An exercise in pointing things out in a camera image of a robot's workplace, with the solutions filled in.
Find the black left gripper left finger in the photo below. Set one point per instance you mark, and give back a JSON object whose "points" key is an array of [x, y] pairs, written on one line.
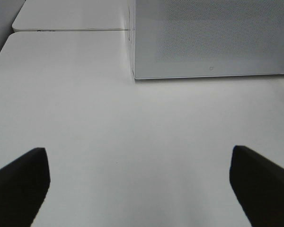
{"points": [[24, 184]]}

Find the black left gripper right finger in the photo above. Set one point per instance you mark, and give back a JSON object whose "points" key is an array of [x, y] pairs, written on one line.
{"points": [[258, 184]]}

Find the white microwave door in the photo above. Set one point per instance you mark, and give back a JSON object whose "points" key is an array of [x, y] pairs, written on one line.
{"points": [[208, 38]]}

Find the white microwave oven body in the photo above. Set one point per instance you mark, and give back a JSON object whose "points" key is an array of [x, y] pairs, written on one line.
{"points": [[131, 35]]}

